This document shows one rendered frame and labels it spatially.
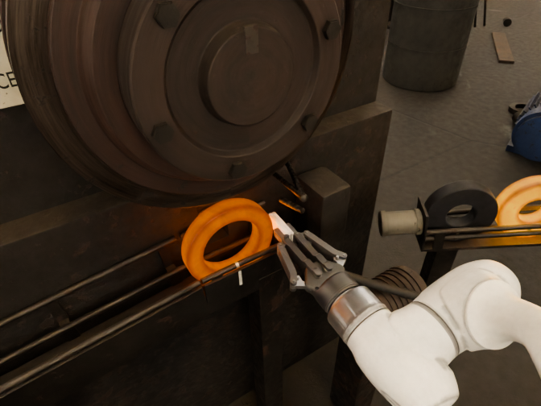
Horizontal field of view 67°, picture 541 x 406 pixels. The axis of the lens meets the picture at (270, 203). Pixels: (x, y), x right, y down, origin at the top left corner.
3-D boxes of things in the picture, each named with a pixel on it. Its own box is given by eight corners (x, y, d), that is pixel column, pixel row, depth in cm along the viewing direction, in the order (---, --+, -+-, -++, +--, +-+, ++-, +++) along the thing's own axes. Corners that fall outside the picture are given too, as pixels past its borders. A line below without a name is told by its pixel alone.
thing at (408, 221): (377, 224, 99) (378, 205, 95) (415, 222, 98) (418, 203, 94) (382, 242, 94) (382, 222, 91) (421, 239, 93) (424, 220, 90)
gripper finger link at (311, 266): (321, 285, 75) (315, 288, 74) (286, 246, 82) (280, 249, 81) (324, 272, 72) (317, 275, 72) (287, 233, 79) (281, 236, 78)
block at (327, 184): (291, 250, 103) (292, 172, 88) (315, 238, 106) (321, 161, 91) (316, 278, 96) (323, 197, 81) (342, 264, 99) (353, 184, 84)
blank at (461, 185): (425, 181, 89) (429, 191, 86) (500, 176, 87) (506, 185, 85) (418, 234, 99) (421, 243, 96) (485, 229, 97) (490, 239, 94)
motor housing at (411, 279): (319, 397, 130) (332, 288, 96) (370, 362, 139) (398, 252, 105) (345, 434, 121) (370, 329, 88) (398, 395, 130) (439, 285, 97)
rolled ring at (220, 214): (273, 192, 75) (264, 184, 78) (179, 229, 68) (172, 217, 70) (274, 261, 87) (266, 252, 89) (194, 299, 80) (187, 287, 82)
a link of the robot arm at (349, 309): (382, 329, 72) (359, 304, 75) (394, 299, 65) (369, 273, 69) (342, 354, 68) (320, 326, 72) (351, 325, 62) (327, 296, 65)
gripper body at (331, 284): (323, 325, 71) (293, 287, 77) (360, 303, 74) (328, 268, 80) (328, 300, 66) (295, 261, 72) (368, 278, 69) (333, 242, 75)
